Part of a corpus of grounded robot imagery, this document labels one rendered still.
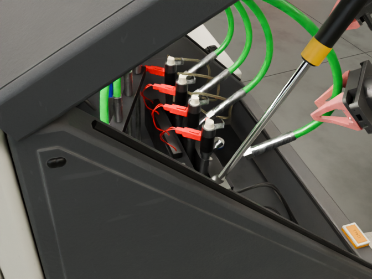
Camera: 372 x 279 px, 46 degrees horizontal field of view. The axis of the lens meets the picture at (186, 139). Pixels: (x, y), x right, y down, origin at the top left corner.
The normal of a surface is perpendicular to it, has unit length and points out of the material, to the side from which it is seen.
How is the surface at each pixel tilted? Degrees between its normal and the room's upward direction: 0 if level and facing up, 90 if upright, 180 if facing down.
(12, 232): 90
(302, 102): 0
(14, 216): 90
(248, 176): 0
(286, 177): 90
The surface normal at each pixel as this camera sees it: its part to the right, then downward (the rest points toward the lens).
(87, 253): 0.33, 0.63
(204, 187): 0.69, -0.67
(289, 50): 0.06, -0.75
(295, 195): -0.94, 0.18
